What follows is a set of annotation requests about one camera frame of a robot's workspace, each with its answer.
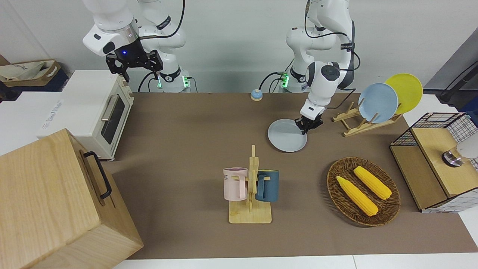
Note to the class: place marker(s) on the brown table mat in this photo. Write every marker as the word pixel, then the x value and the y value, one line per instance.
pixel 179 179

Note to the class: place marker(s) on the pink mug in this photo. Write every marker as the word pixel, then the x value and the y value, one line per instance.
pixel 233 185

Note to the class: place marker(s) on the white cloth bag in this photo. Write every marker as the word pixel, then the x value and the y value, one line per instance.
pixel 22 71

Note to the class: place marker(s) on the large wooden box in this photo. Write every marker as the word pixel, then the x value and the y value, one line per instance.
pixel 48 209

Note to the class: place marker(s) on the gray ceramic plate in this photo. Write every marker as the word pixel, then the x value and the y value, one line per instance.
pixel 285 136

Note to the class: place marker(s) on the light blue plate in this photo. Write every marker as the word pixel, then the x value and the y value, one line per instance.
pixel 379 102

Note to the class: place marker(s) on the brown wicker basket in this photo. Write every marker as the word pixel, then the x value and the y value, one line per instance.
pixel 388 213

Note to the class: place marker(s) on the blue service bell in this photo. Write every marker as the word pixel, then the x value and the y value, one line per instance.
pixel 256 95

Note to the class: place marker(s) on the short yellow corn cob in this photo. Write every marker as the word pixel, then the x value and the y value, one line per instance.
pixel 372 183

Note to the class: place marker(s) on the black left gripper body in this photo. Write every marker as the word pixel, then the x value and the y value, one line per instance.
pixel 309 122

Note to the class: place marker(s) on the dark blue mug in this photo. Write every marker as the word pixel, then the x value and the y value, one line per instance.
pixel 269 186

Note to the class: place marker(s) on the cardboard box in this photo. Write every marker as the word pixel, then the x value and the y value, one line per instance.
pixel 52 74

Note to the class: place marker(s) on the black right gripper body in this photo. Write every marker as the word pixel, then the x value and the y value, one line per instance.
pixel 130 56

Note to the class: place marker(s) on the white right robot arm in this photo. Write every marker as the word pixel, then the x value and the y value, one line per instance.
pixel 110 22

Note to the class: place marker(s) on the wooden plate rack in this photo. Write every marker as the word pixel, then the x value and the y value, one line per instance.
pixel 364 127

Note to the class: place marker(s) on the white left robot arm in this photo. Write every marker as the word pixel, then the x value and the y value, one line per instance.
pixel 328 78

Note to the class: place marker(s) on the wooden mug tree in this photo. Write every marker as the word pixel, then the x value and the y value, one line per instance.
pixel 250 215

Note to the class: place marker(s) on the yellow plate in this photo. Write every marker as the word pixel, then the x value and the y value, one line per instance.
pixel 409 89

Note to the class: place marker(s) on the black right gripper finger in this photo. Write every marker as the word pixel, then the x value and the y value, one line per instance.
pixel 157 66
pixel 125 76

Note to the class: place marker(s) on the white toaster oven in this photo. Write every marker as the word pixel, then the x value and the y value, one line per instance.
pixel 82 104

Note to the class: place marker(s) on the long yellow corn cob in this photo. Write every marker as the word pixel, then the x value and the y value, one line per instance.
pixel 356 196

